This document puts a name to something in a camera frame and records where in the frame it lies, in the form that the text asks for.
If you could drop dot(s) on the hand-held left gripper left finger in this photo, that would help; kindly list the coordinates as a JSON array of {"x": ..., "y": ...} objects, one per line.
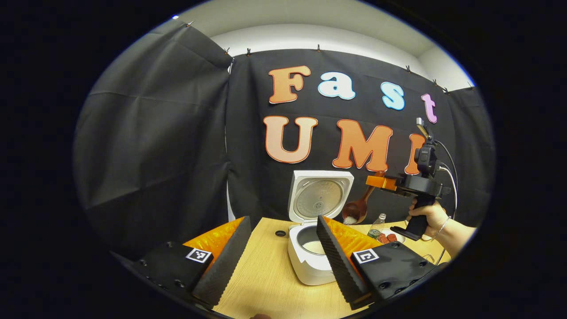
[{"x": 228, "y": 266}]

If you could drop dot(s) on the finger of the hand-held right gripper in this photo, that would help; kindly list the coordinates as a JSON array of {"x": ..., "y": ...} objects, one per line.
[{"x": 381, "y": 182}]

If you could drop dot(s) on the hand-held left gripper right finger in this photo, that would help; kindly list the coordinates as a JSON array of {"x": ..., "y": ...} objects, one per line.
[{"x": 339, "y": 266}]

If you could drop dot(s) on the white rice cooker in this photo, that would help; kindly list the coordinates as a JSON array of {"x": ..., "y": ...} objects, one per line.
[{"x": 310, "y": 272}]

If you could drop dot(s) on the brown wooden spoon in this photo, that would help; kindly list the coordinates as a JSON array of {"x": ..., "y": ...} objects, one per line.
[{"x": 361, "y": 206}]

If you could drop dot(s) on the white rice spoonful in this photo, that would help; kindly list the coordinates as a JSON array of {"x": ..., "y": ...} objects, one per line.
[{"x": 351, "y": 219}]

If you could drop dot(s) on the clear plastic water bottle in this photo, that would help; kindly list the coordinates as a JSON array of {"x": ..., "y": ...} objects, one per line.
[{"x": 376, "y": 228}]

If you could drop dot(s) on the red meat slice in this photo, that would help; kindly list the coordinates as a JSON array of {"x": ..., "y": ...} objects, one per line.
[
  {"x": 392, "y": 237},
  {"x": 382, "y": 239}
]

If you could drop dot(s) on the white plate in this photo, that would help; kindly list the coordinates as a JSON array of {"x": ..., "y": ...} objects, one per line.
[{"x": 398, "y": 235}]

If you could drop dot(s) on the black backdrop cloth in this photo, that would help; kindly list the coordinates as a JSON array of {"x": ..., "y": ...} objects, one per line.
[{"x": 155, "y": 155}]

